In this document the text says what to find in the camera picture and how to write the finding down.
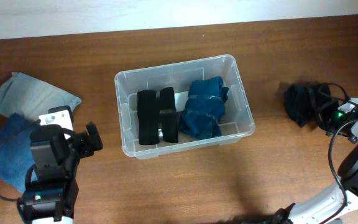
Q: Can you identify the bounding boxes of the blue denim folded jeans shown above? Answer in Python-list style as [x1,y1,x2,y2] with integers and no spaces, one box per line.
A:
[0,114,35,192]

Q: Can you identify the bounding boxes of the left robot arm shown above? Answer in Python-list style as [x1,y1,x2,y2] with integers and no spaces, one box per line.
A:
[16,122,103,223]

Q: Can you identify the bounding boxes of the dark blue taped garment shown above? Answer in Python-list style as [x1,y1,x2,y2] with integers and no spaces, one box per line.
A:
[178,76,229,140]

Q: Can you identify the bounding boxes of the light grey folded jeans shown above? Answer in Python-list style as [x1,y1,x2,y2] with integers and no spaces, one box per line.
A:
[0,72,82,121]

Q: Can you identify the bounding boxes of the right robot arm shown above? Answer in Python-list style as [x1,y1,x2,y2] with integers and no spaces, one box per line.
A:
[256,100,358,224]

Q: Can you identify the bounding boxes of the black taped garment bundle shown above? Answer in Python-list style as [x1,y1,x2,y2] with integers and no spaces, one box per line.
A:
[283,84,339,130]

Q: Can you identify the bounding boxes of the clear plastic storage bin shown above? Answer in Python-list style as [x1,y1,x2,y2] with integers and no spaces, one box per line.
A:
[114,54,256,159]

